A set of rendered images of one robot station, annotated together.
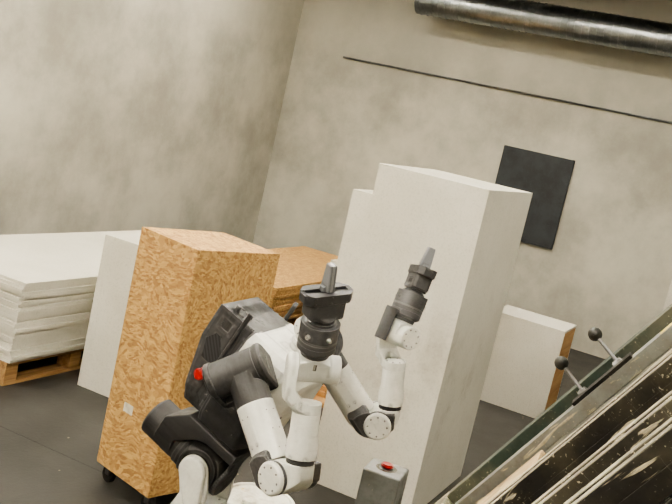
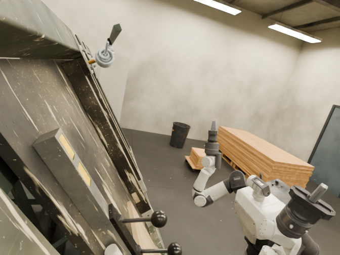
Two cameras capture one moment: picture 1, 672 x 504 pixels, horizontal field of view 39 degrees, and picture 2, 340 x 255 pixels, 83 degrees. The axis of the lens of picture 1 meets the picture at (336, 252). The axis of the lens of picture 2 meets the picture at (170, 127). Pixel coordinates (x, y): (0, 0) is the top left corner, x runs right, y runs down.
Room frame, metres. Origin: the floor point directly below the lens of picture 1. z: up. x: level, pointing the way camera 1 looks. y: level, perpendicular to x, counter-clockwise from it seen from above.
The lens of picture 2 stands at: (2.75, -0.98, 1.84)
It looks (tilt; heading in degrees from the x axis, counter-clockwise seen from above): 14 degrees down; 141
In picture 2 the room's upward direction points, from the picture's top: 14 degrees clockwise
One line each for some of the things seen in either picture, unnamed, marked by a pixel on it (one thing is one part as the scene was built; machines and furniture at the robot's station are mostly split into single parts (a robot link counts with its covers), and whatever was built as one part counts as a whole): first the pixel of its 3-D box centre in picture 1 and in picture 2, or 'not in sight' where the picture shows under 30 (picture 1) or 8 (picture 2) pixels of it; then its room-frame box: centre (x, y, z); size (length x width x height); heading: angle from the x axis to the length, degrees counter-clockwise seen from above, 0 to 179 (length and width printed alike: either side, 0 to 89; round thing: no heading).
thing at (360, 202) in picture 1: (398, 245); not in sight; (7.03, -0.45, 1.08); 0.80 x 0.58 x 0.72; 156
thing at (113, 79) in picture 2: not in sight; (111, 98); (-1.87, 0.78, 1.03); 0.60 x 0.58 x 2.05; 156
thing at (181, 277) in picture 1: (185, 367); not in sight; (4.32, 0.58, 0.63); 0.50 x 0.42 x 1.25; 139
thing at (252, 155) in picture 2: not in sight; (252, 155); (0.40, 3.93, 0.39); 2.46 x 1.04 x 0.78; 156
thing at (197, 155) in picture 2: not in sight; (199, 159); (0.03, 2.34, 0.20); 0.61 x 0.51 x 0.40; 156
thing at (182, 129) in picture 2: not in sight; (178, 135); (-1.24, 2.69, 0.33); 0.54 x 0.54 x 0.65
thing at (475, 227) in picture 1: (423, 331); not in sight; (5.14, -0.57, 0.88); 0.90 x 0.60 x 1.75; 156
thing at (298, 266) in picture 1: (287, 286); not in sight; (8.90, 0.39, 0.22); 2.46 x 1.04 x 0.44; 156
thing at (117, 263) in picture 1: (181, 316); not in sight; (5.83, 0.87, 0.48); 1.00 x 0.64 x 0.95; 156
